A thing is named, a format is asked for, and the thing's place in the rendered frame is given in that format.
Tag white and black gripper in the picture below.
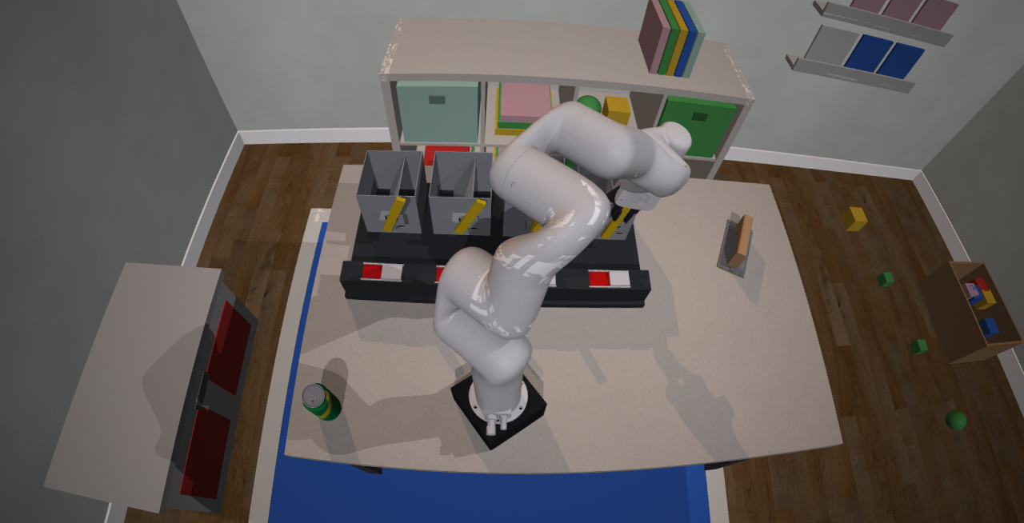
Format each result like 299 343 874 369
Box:
606 178 660 223

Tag sanding float with wooden handle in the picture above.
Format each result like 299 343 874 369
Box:
717 214 753 278

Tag green drink can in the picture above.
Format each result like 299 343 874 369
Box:
302 383 342 421

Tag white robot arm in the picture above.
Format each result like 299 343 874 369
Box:
433 101 692 436

